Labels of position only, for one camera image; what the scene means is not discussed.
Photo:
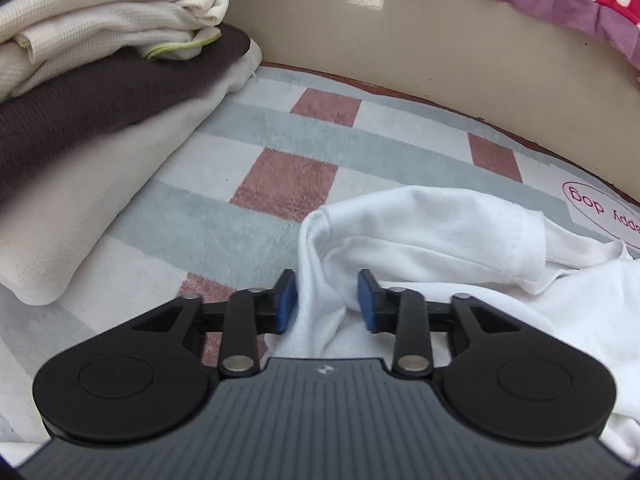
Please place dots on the checked plush blanket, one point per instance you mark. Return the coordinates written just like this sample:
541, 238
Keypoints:
280, 125

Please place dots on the folded dark brown garment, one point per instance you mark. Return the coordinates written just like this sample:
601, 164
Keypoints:
100, 95

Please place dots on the beige bed board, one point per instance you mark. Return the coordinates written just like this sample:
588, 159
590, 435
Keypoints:
425, 45

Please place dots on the folded cream waffle garment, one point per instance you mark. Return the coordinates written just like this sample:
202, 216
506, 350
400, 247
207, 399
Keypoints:
100, 15

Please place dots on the folded beige garment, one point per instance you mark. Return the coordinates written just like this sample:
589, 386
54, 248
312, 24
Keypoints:
75, 210

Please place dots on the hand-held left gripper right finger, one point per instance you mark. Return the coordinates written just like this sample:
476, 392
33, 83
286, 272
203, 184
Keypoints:
367, 305

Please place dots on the white long-sleeved shirt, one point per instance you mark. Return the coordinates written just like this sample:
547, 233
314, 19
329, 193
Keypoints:
425, 230

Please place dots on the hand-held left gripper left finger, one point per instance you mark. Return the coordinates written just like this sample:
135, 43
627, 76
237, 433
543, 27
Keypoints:
285, 302

